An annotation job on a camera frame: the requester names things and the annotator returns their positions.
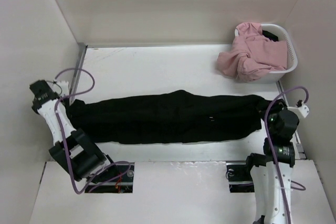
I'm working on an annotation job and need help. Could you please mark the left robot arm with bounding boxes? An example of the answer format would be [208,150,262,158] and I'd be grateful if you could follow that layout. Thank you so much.
[29,80,112,182]

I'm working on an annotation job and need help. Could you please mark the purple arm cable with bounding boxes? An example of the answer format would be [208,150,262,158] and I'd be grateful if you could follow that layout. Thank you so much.
[54,68,131,195]
[264,86,310,221]

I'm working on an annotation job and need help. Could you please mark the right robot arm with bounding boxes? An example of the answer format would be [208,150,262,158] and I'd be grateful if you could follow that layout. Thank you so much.
[246,100,299,223]

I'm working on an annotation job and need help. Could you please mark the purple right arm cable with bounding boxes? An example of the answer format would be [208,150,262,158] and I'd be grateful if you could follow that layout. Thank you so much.
[264,86,310,221]

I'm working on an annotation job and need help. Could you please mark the pink trousers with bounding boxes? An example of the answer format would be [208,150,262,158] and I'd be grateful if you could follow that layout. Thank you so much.
[217,22,288,82]

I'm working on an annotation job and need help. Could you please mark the black trousers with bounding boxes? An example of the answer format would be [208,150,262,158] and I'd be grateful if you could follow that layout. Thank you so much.
[67,90,270,145]

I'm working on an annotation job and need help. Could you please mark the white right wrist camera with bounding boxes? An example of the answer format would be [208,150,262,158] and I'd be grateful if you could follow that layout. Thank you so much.
[287,100,310,119]

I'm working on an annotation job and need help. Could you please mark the white plastic laundry basket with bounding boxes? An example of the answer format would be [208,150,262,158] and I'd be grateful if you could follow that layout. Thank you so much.
[259,24,298,84]

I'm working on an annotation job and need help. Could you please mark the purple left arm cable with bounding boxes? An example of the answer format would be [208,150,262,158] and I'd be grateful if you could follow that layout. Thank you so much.
[54,68,131,195]

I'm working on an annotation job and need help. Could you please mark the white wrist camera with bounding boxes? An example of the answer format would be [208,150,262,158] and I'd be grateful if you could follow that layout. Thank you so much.
[52,81,70,98]
[287,100,310,119]

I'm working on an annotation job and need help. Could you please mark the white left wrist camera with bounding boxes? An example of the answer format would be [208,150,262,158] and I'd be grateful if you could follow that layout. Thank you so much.
[52,81,70,98]

